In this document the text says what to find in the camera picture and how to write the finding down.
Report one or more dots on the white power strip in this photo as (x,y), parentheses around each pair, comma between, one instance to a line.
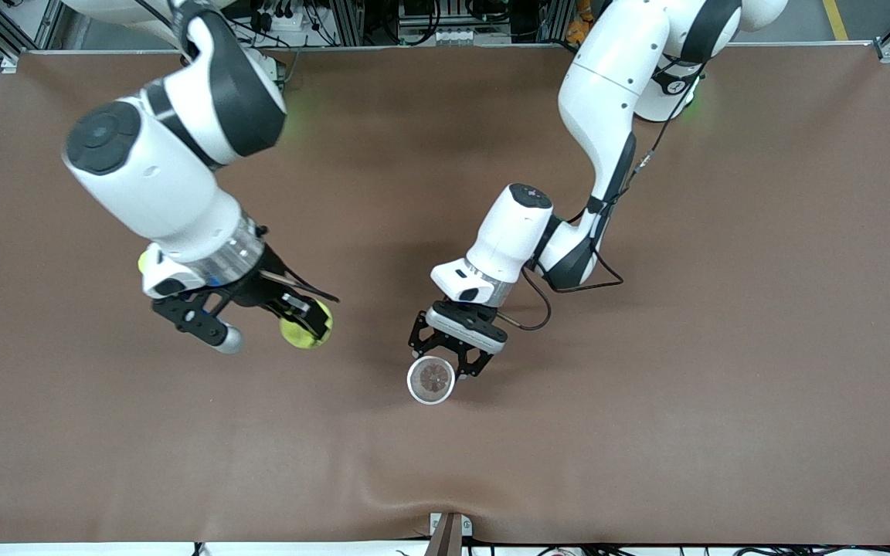
(296,22)

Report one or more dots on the yellow-green tennis ball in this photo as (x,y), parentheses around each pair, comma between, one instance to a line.
(141,262)
(298,336)

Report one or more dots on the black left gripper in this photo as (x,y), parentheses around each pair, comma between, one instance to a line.
(449,343)

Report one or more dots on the orange snack bag pile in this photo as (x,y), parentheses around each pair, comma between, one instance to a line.
(578,31)

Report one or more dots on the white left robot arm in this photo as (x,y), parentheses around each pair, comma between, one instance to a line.
(607,85)

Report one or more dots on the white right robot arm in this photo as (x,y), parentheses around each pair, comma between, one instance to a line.
(159,185)

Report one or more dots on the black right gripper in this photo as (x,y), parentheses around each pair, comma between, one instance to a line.
(258,289)

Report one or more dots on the white blue tennis ball can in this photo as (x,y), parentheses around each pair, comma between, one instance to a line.
(431,382)

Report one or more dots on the aluminium camera mount post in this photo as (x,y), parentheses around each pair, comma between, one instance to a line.
(449,534)

